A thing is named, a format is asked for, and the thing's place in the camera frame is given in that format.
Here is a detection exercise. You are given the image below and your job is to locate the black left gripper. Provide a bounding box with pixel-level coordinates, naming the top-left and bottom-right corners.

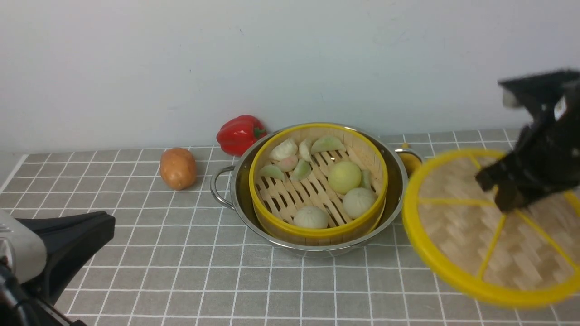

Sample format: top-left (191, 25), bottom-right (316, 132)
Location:
top-left (0, 211), bottom-right (116, 326)

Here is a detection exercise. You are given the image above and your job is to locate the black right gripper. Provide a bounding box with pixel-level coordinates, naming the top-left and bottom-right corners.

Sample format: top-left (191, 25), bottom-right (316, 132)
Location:
top-left (475, 85), bottom-right (579, 212)

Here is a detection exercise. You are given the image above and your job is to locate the woven bamboo steamer lid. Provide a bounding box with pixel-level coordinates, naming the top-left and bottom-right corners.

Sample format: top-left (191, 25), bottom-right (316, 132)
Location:
top-left (402, 149), bottom-right (580, 309)

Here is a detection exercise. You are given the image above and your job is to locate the bamboo steamer basket yellow rim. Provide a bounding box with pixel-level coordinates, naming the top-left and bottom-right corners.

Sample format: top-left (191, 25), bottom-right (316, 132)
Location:
top-left (248, 123), bottom-right (390, 246)

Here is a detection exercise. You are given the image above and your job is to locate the stainless steel pot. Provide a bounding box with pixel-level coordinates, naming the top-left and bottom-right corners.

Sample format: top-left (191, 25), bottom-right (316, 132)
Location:
top-left (210, 122), bottom-right (409, 258)

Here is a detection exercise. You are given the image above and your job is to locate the yellow banana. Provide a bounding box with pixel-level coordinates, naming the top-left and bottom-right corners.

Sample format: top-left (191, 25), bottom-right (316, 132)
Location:
top-left (396, 143), bottom-right (423, 177)

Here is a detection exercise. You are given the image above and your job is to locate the grey checkered tablecloth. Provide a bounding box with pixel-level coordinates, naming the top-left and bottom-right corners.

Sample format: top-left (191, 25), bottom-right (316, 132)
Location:
top-left (1, 146), bottom-right (579, 326)

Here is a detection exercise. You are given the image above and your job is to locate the brown potato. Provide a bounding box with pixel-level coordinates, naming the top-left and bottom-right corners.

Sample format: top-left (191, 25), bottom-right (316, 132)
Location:
top-left (159, 147), bottom-right (197, 191)

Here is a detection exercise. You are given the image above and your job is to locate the small green dumpling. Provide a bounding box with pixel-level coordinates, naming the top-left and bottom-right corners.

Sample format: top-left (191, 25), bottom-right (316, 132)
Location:
top-left (359, 169), bottom-right (373, 190)

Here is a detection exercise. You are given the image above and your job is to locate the white round bun upper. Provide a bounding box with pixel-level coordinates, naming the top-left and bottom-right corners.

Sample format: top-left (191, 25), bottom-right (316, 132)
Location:
top-left (342, 187), bottom-right (377, 220)

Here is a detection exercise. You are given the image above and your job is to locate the white round bun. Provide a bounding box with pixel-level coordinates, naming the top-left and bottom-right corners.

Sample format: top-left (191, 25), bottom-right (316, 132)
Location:
top-left (342, 187), bottom-right (377, 220)
top-left (293, 206), bottom-right (329, 230)

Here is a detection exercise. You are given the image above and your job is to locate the yellow-green round bun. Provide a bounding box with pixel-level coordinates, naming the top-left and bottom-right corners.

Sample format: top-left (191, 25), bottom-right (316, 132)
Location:
top-left (328, 161), bottom-right (362, 195)

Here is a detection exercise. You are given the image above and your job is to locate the red bell pepper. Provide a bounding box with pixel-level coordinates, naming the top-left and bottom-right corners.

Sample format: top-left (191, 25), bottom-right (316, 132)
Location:
top-left (216, 114), bottom-right (268, 157)

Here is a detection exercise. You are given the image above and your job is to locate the white round bun lower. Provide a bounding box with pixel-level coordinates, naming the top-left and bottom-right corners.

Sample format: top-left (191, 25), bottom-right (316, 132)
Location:
top-left (293, 206), bottom-right (329, 230)

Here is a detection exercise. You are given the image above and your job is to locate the green dumpling middle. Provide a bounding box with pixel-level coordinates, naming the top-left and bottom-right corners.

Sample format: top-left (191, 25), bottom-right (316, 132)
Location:
top-left (290, 159), bottom-right (312, 182)

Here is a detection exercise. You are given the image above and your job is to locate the green dumpling lower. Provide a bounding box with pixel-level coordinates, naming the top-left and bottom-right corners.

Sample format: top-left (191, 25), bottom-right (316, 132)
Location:
top-left (258, 164), bottom-right (285, 180)

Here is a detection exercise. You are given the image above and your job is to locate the pink dumpling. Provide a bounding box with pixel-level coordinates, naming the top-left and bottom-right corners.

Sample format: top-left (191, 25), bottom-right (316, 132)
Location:
top-left (275, 155), bottom-right (299, 173)

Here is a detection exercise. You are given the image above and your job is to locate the white dumpling upper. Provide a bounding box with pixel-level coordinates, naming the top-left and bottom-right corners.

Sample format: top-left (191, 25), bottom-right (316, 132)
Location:
top-left (269, 138), bottom-right (298, 161)

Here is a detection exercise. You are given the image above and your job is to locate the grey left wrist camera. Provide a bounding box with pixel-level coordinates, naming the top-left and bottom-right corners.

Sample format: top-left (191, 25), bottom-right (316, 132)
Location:
top-left (0, 211), bottom-right (48, 283)

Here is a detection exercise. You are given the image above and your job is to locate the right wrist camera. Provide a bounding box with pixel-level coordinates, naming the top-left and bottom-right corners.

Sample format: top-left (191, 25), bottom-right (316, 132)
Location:
top-left (498, 68), bottom-right (580, 118)

